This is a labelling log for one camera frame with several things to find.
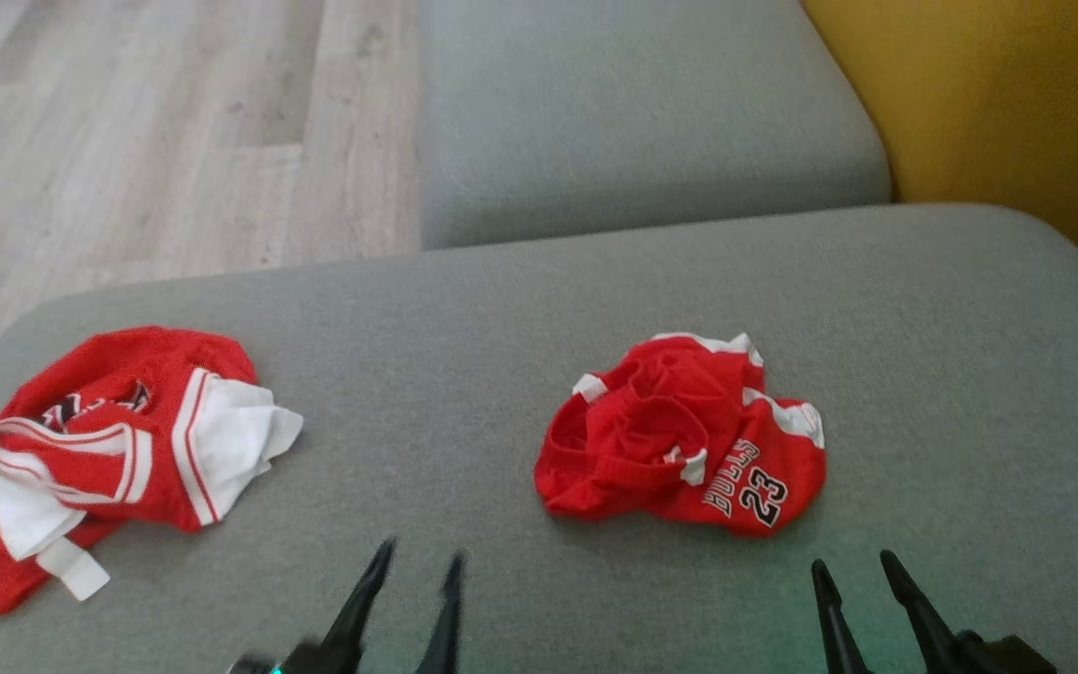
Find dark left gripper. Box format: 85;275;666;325
230;537;463;674

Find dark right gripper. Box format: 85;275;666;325
814;550;1056;674

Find red Bulls 23 shorts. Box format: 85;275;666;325
533;331;827;538

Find red white basketball jersey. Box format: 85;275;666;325
0;325;304;616

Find large grey sofa seat cushion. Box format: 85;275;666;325
0;204;1078;674

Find yellow sofa backrest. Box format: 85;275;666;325
801;0;1078;272

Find small grey sofa seat cushion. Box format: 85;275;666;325
417;0;894;250

